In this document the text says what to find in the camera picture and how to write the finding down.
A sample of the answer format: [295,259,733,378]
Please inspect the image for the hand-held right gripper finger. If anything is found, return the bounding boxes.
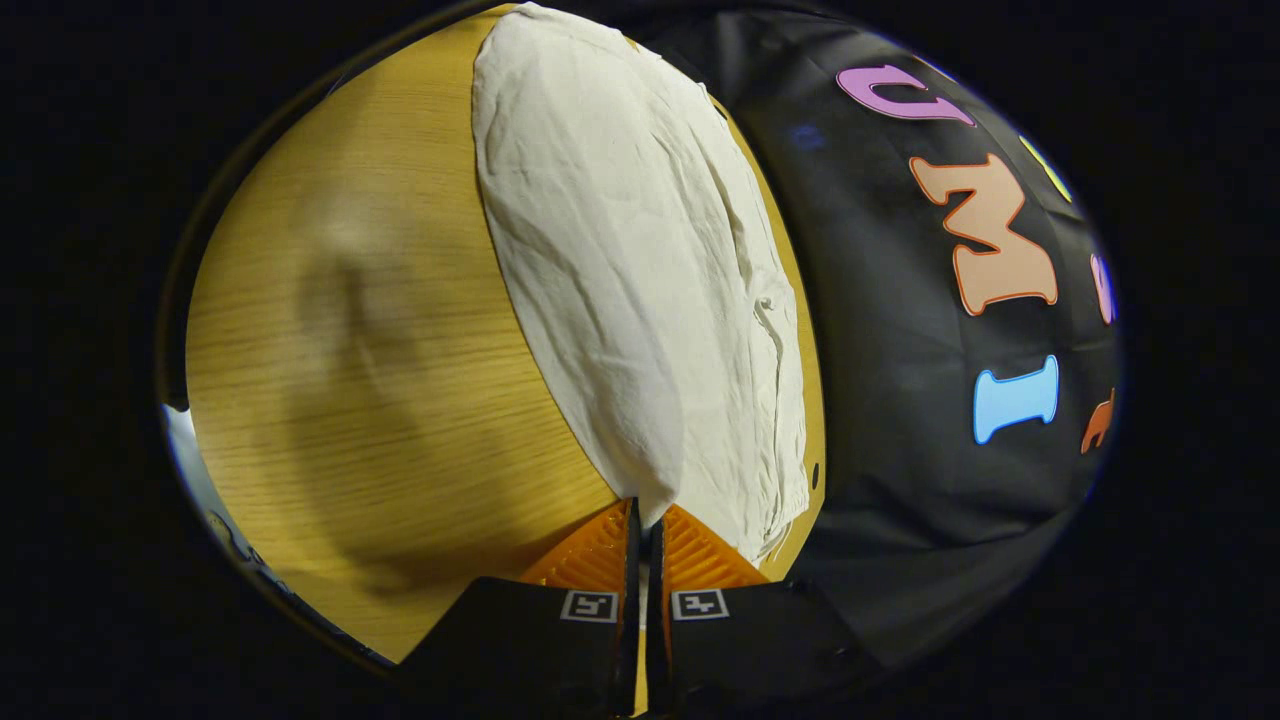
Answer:
[395,497,642,717]
[647,503,886,717]

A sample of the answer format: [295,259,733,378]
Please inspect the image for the black backdrop cloth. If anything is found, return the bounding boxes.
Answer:
[545,0,1123,669]

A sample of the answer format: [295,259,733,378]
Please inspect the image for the white jeans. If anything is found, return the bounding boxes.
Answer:
[470,2,813,566]

